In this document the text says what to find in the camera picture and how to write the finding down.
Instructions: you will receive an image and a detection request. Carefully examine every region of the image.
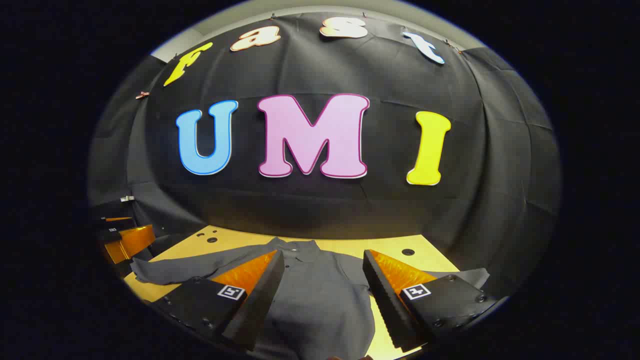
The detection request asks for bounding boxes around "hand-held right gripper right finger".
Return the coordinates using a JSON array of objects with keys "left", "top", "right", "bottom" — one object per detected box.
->
[{"left": 362, "top": 248, "right": 499, "bottom": 353}]

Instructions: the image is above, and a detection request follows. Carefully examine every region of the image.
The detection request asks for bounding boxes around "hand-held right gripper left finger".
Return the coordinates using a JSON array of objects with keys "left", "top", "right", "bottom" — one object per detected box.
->
[{"left": 149, "top": 249, "right": 287, "bottom": 352}]

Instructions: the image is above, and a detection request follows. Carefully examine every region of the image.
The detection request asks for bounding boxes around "grey collared shirt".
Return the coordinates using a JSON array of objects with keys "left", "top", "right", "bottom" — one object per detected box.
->
[{"left": 131, "top": 237, "right": 491, "bottom": 360}]

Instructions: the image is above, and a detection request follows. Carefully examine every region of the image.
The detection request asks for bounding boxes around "black backdrop cloth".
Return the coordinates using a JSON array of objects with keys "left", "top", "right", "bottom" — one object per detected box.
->
[{"left": 87, "top": 12, "right": 563, "bottom": 301}]

